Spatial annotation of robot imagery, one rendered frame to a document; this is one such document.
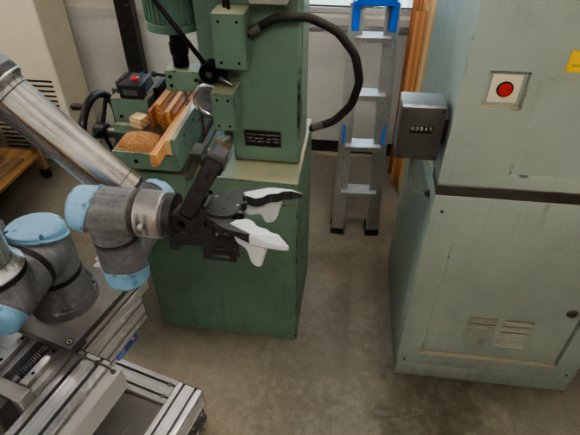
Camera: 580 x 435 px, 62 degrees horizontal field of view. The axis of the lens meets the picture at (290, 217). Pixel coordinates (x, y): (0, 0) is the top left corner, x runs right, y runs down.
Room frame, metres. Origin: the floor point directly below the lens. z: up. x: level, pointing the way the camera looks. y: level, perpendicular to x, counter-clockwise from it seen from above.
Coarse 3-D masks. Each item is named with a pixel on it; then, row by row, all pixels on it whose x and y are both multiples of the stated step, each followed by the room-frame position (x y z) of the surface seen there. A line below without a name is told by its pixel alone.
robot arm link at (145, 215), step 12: (144, 192) 0.59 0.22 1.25; (156, 192) 0.59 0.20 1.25; (144, 204) 0.56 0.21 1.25; (156, 204) 0.56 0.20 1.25; (132, 216) 0.55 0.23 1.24; (144, 216) 0.55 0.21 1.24; (156, 216) 0.55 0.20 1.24; (132, 228) 0.55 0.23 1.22; (144, 228) 0.55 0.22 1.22; (156, 228) 0.54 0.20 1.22
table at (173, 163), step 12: (156, 132) 1.39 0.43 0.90; (192, 132) 1.41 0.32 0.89; (192, 144) 1.39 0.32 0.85; (120, 156) 1.28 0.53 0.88; (132, 156) 1.27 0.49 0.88; (144, 156) 1.27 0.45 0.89; (168, 156) 1.25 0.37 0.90; (180, 156) 1.28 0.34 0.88; (144, 168) 1.27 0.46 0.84; (156, 168) 1.26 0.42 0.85; (168, 168) 1.26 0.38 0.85; (180, 168) 1.26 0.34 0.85
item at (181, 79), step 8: (192, 64) 1.54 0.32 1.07; (168, 72) 1.49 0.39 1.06; (176, 72) 1.49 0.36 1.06; (184, 72) 1.48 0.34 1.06; (192, 72) 1.48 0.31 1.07; (168, 80) 1.49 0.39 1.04; (176, 80) 1.49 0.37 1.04; (184, 80) 1.48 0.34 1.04; (192, 80) 1.48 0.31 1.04; (200, 80) 1.47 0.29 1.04; (168, 88) 1.49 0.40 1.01; (176, 88) 1.49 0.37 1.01; (184, 88) 1.48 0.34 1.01; (192, 88) 1.48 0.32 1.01
